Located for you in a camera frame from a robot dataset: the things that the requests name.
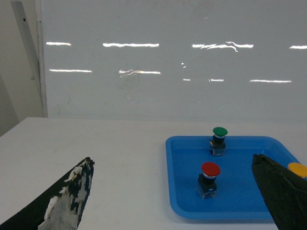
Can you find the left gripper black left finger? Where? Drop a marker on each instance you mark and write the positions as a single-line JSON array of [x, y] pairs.
[[61, 206]]

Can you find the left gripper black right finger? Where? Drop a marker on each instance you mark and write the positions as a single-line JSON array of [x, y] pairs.
[[284, 193]]

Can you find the yellow mushroom push button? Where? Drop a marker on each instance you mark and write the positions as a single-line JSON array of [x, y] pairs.
[[298, 168]]

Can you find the red mushroom push button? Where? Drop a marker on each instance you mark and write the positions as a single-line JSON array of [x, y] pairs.
[[206, 181]]

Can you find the blue plastic tray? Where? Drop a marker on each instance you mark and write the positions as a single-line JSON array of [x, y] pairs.
[[237, 195]]

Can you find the green mushroom push button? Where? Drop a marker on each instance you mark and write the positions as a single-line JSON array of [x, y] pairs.
[[217, 143]]

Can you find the grey metal frame post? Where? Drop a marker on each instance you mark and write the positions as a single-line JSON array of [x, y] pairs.
[[28, 42]]

